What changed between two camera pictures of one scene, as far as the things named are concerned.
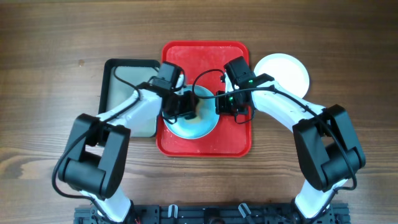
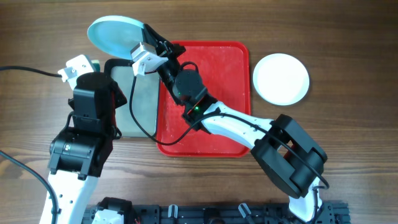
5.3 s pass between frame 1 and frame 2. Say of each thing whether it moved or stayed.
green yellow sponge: moved
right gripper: moved
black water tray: stayed
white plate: stayed
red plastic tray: stayed
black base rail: stayed
